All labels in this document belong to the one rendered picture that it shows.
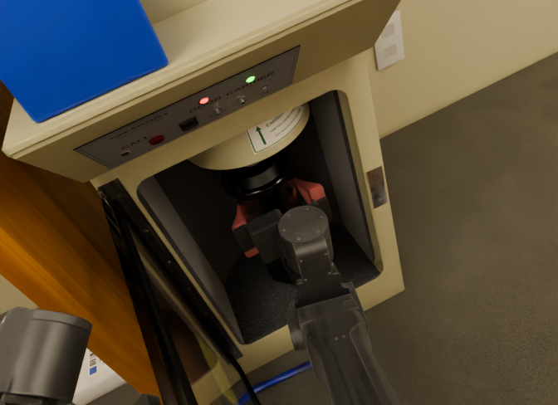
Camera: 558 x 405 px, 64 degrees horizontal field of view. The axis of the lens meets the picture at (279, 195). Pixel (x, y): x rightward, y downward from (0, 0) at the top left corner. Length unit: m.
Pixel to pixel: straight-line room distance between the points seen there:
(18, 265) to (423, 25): 0.93
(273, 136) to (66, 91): 0.27
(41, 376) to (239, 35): 0.27
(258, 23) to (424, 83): 0.87
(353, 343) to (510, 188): 0.63
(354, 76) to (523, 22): 0.84
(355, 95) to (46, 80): 0.33
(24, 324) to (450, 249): 0.70
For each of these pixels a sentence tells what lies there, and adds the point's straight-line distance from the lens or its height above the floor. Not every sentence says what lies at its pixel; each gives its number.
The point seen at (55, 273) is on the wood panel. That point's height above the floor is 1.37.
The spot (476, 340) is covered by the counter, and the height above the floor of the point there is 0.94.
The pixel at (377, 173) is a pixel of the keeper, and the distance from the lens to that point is 0.61.
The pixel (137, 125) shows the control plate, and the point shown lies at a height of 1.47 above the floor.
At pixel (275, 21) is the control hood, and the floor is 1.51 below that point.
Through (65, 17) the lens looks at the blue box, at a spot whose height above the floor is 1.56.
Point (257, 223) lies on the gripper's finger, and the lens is 0.61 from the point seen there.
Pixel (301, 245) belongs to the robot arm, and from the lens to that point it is 0.48.
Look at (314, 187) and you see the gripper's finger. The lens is 0.63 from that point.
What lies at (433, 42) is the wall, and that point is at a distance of 1.15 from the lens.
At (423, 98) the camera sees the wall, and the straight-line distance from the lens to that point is 1.20.
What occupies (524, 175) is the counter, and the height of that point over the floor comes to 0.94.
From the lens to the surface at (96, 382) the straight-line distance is 0.90.
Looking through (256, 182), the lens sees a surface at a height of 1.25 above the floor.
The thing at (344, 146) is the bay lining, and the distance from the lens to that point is 0.60.
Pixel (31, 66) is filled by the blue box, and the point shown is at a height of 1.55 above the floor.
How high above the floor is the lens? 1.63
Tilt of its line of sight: 41 degrees down
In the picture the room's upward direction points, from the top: 22 degrees counter-clockwise
